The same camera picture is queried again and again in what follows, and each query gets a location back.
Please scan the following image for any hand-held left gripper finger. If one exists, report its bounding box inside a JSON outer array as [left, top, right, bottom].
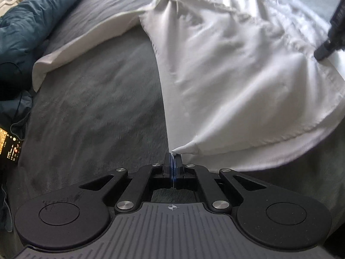
[[79, 153, 173, 216], [173, 153, 267, 216]]

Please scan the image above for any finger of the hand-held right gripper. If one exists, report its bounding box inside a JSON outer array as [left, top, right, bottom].
[[314, 38, 338, 61]]

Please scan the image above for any white shirt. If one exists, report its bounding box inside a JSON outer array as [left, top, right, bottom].
[[32, 0, 345, 174]]

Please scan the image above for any grey bed blanket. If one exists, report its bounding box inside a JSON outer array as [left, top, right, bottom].
[[5, 0, 345, 254]]

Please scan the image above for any black phone with lit screen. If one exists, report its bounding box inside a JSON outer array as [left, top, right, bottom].
[[0, 129, 23, 166]]

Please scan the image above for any teal duvet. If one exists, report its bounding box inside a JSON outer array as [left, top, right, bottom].
[[0, 0, 95, 230]]

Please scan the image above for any black cable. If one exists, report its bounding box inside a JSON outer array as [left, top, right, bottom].
[[10, 92, 32, 141]]

